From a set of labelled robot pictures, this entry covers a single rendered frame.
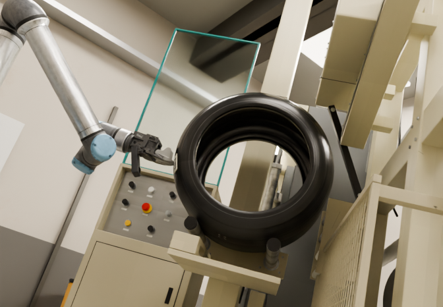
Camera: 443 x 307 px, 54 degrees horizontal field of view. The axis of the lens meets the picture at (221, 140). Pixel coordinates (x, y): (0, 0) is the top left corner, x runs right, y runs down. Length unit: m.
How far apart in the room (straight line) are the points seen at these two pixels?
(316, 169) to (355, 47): 0.47
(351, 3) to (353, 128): 0.51
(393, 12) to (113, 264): 1.65
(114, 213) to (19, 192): 1.98
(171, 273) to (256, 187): 0.62
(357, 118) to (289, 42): 0.64
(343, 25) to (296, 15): 0.80
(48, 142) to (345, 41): 3.27
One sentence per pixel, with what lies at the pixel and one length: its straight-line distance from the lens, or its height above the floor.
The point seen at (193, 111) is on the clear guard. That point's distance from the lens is 2.48.
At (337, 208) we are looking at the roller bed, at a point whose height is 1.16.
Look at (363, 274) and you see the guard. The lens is 0.93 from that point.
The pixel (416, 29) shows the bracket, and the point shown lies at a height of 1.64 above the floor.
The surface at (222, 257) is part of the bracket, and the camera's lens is 1.77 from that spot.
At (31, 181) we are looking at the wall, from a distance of 4.28.
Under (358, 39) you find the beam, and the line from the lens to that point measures 1.62.
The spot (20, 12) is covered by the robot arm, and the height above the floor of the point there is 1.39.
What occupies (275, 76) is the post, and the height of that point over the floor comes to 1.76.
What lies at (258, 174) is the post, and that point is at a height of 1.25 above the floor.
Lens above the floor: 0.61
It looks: 23 degrees up
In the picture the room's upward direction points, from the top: 17 degrees clockwise
